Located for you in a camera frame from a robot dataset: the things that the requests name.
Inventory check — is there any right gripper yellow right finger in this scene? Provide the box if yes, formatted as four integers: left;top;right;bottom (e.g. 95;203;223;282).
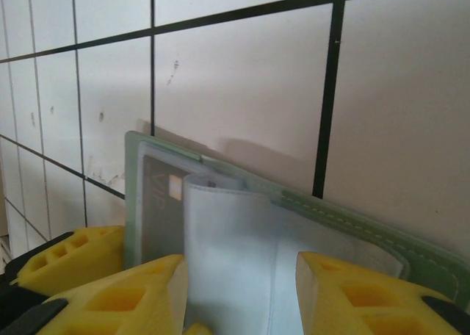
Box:
295;250;470;335

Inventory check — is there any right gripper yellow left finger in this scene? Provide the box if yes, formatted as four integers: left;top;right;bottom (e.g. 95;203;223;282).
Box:
21;253;191;335

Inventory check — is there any green card holder wallet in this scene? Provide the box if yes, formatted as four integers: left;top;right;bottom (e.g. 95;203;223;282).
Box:
123;129;470;335

